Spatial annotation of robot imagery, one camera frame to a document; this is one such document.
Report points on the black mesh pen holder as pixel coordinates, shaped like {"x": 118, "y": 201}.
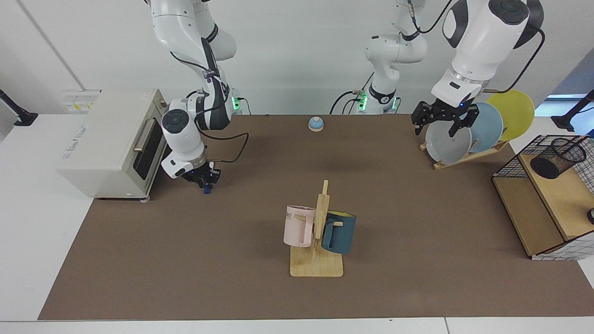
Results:
{"x": 554, "y": 160}

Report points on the grey plate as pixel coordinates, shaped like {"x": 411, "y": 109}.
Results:
{"x": 445, "y": 146}

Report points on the light blue plate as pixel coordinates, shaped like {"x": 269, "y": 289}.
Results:
{"x": 487, "y": 127}

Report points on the wooden plate rack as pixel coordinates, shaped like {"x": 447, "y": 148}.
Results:
{"x": 473, "y": 156}

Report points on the yellow plate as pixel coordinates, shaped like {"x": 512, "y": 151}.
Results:
{"x": 515, "y": 111}

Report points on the brown table cloth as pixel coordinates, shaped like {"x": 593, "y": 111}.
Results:
{"x": 232, "y": 255}

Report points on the small blue round thing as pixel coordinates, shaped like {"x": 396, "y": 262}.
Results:
{"x": 316, "y": 124}

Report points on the pale toaster oven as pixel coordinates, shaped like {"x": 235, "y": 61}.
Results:
{"x": 102, "y": 139}

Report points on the pink cup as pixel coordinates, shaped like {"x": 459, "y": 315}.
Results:
{"x": 297, "y": 227}

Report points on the teal cup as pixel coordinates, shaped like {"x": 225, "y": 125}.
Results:
{"x": 341, "y": 234}

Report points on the wooden cup stand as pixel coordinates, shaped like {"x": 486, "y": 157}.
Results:
{"x": 315, "y": 266}

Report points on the black bracket stand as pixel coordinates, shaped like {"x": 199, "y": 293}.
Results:
{"x": 575, "y": 111}
{"x": 18, "y": 116}

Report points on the white wall socket box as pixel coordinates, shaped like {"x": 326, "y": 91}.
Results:
{"x": 81, "y": 101}

